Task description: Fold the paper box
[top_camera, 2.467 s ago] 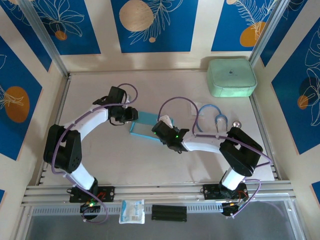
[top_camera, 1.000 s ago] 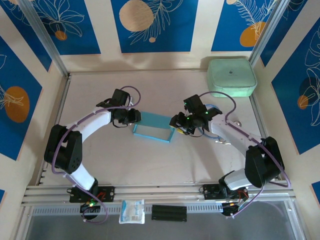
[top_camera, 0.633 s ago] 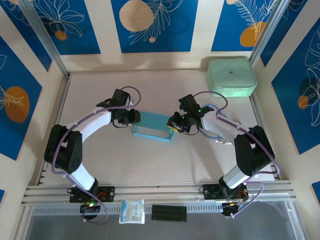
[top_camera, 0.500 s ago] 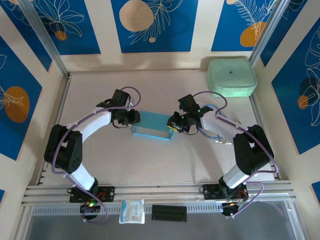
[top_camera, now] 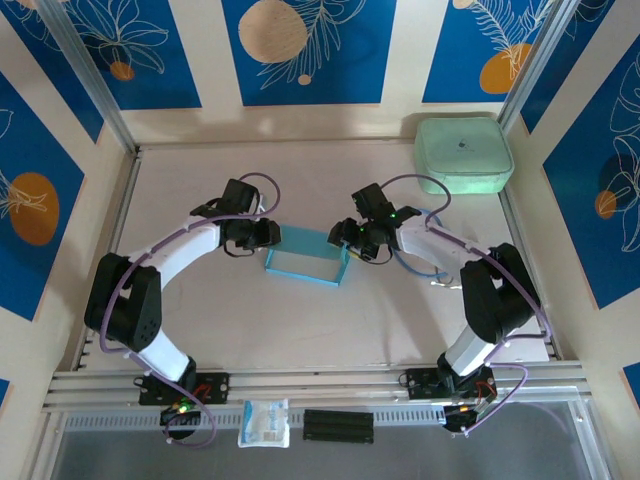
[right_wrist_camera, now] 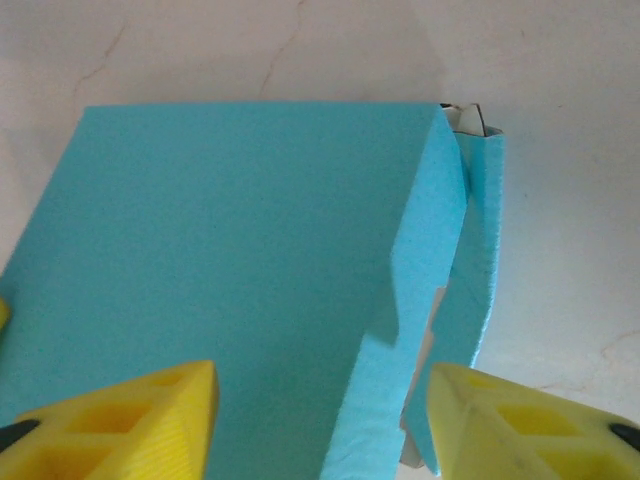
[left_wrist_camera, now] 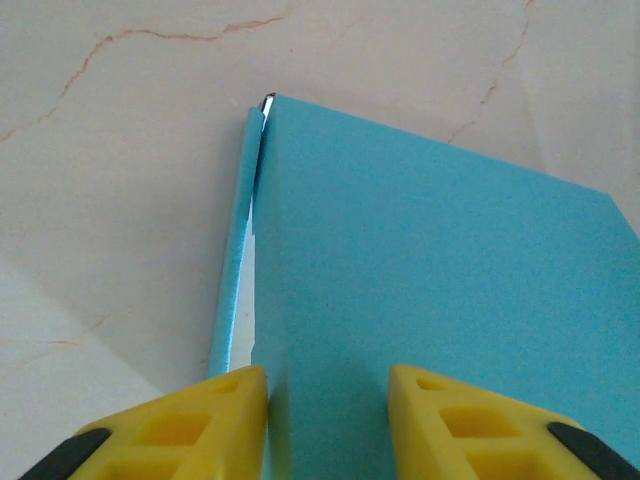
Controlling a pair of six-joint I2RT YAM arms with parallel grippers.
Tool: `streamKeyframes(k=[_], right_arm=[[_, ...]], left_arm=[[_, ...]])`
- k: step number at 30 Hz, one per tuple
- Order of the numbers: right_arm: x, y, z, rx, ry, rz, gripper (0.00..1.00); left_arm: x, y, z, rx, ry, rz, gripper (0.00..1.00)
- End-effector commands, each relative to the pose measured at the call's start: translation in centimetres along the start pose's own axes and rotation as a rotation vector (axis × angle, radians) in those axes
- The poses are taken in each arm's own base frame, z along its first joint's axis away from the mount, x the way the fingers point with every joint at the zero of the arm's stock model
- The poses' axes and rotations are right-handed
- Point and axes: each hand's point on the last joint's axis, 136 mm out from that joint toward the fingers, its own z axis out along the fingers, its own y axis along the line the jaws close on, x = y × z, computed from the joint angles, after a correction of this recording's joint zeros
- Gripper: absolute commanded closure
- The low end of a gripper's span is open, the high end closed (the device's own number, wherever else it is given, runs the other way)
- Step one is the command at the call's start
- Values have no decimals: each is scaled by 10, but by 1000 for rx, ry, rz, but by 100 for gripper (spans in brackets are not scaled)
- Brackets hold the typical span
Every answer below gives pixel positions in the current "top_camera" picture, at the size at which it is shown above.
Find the blue white paper box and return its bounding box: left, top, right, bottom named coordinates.
left=263, top=223, right=351, bottom=290

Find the mint green zipper case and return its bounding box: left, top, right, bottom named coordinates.
left=414, top=117, right=516, bottom=196

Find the white wipes packet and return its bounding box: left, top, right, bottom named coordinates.
left=237, top=398, right=291, bottom=449

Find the black ribbed block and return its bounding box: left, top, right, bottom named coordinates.
left=302, top=408, right=376, bottom=445

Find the black controller board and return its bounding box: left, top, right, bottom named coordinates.
left=158, top=403, right=204, bottom=441
left=442, top=403, right=484, bottom=439

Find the blue cable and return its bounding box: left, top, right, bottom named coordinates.
left=392, top=208, right=464, bottom=292

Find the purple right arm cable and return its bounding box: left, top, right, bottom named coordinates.
left=382, top=173, right=554, bottom=436

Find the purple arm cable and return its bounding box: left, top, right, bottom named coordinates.
left=99, top=172, right=281, bottom=449
left=382, top=173, right=554, bottom=436

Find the aluminium side rail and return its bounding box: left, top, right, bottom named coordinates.
left=72, top=149, right=144, bottom=371
left=499, top=192, right=566, bottom=361

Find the aluminium front frame rail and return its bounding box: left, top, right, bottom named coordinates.
left=42, top=360, right=594, bottom=414

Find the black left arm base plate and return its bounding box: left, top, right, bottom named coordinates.
left=137, top=372, right=231, bottom=406

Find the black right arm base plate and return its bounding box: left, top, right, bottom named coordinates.
left=399, top=368, right=496, bottom=401

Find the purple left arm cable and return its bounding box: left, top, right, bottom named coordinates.
left=99, top=172, right=281, bottom=449

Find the aluminium frame post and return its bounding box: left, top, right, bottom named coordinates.
left=37, top=0, right=142, bottom=154
left=497, top=0, right=576, bottom=132

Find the grey slotted cable duct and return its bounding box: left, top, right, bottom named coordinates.
left=62, top=404, right=449, bottom=432

